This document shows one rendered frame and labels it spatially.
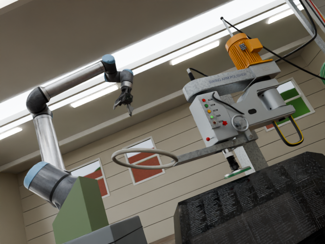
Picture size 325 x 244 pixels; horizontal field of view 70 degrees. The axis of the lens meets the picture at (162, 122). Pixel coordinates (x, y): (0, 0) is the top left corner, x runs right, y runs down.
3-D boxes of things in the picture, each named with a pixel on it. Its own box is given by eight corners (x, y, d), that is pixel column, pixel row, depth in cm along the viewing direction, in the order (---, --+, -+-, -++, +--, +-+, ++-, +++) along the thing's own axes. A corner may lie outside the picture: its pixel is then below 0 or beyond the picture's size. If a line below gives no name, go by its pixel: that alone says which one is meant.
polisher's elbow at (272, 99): (262, 117, 218) (252, 100, 224) (277, 113, 225) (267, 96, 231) (275, 108, 201) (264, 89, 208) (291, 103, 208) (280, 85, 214)
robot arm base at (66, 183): (80, 176, 104) (62, 167, 106) (56, 218, 99) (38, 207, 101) (95, 180, 121) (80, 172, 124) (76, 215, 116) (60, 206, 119)
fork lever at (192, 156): (243, 145, 202) (241, 140, 204) (256, 138, 185) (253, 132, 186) (171, 168, 181) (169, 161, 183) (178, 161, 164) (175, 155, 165)
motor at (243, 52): (256, 77, 245) (239, 48, 258) (274, 57, 217) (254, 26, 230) (235, 82, 236) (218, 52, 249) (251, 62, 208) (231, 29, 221)
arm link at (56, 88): (15, 92, 143) (109, 50, 169) (24, 104, 154) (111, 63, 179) (22, 103, 138) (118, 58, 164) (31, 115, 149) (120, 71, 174)
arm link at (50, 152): (42, 207, 116) (22, 102, 153) (54, 215, 130) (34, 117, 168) (73, 194, 120) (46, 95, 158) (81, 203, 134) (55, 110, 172)
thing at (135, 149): (169, 171, 195) (169, 168, 196) (186, 155, 151) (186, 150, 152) (110, 167, 187) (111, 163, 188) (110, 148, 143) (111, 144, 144)
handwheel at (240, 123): (246, 133, 188) (238, 117, 193) (253, 128, 179) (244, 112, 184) (231, 138, 183) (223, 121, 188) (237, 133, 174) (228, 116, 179)
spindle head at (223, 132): (243, 141, 205) (221, 99, 220) (257, 132, 186) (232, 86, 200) (209, 153, 194) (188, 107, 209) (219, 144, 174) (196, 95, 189)
